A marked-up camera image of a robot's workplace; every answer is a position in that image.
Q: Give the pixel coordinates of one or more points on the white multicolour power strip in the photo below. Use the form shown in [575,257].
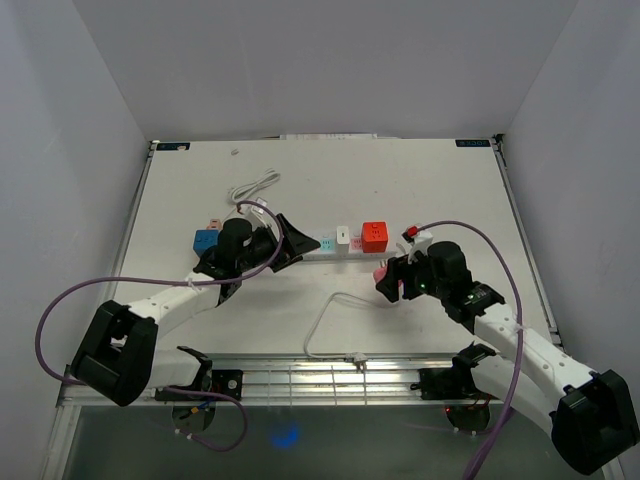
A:
[333,249]

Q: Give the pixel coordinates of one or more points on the pink usb charger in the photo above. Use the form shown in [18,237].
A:
[214,225]

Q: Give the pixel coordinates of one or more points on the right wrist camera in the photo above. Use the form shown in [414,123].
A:
[419,240]

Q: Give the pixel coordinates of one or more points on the aluminium frame rail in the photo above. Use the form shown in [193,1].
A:
[289,382]

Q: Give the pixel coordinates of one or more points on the red cube socket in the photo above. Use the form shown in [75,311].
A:
[374,237]

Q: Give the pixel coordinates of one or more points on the pink plug adapter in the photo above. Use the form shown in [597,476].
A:
[379,273]

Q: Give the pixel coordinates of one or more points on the blue cube plug adapter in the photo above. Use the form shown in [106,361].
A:
[204,239]

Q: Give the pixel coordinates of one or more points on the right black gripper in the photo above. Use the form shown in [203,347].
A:
[397,270]

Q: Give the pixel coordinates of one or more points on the white charger block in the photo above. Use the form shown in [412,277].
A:
[343,236]

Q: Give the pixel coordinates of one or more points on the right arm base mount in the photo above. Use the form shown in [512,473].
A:
[454,382]

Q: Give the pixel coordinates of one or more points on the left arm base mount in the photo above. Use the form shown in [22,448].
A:
[215,382]

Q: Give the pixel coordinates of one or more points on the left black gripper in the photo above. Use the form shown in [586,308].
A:
[296,244]

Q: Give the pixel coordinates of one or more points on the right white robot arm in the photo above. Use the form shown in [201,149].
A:
[589,416]

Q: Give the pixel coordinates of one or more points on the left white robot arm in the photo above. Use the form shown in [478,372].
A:
[119,357]

